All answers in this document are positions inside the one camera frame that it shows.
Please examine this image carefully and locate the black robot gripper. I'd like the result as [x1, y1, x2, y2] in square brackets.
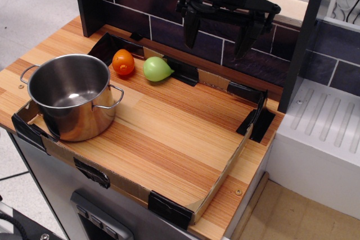
[176, 0, 281, 58]

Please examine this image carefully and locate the stainless steel pot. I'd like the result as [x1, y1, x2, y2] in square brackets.
[20, 54, 124, 142]

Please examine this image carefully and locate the taped cardboard fence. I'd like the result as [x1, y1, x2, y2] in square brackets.
[8, 31, 283, 239]

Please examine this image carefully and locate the green plastic toy pear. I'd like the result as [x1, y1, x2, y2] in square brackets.
[143, 56, 174, 82]

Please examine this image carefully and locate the orange plastic toy fruit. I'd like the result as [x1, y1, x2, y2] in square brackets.
[112, 49, 135, 75]

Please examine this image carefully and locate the white drainer sink unit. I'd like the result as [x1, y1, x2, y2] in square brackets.
[266, 80, 359, 219]

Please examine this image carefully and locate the grey oven control panel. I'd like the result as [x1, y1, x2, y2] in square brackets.
[70, 192, 134, 240]

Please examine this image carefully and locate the dark grey shelf frame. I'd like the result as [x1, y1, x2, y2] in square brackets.
[78, 0, 322, 112]

